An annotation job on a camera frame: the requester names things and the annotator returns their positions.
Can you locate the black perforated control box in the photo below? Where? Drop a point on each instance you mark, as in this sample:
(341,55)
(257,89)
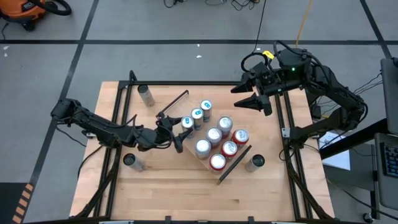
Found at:
(318,91)

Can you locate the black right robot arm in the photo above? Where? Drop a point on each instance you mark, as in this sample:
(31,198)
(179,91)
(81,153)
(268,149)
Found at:
(342,96)

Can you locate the small yellow tag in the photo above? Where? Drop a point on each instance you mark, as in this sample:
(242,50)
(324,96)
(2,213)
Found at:
(268,54)

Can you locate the black mat with orange stripes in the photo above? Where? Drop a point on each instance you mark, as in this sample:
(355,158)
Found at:
(9,205)

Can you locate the black diagonal beam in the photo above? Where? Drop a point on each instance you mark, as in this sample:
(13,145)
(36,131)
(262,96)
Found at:
(357,138)

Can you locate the silver blue slim can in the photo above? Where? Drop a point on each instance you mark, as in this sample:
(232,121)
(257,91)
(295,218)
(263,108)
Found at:
(206,105)
(197,113)
(187,122)

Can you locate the red Fanta can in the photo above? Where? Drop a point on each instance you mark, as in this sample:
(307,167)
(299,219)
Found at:
(241,137)
(229,148)
(217,161)

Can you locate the orange shop vacuum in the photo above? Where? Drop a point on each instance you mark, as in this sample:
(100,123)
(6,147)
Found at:
(21,9)

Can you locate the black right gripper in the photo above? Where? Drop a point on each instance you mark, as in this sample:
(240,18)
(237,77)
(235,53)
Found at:
(267,79)

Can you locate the white paper sheet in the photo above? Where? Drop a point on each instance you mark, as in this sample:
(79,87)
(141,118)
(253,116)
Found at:
(337,158)

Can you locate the black table edge clip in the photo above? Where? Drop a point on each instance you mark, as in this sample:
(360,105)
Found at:
(168,218)

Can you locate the black caster wheel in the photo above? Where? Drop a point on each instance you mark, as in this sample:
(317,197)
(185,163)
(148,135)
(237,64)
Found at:
(367,216)

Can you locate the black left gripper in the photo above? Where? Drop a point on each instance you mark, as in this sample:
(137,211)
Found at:
(163,137)

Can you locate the silver red Spindrift can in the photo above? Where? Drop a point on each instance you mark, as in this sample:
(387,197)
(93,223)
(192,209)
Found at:
(214,133)
(202,146)
(224,123)

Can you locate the yellow power plug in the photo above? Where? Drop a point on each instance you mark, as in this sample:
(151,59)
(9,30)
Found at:
(326,117)

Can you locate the white Celsius slim can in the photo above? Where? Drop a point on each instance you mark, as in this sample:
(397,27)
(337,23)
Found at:
(130,159)
(257,160)
(146,95)

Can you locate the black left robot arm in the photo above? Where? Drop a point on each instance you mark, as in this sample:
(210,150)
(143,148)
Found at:
(102,130)

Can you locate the wooden shelf with black legs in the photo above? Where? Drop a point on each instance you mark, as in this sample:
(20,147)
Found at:
(180,105)

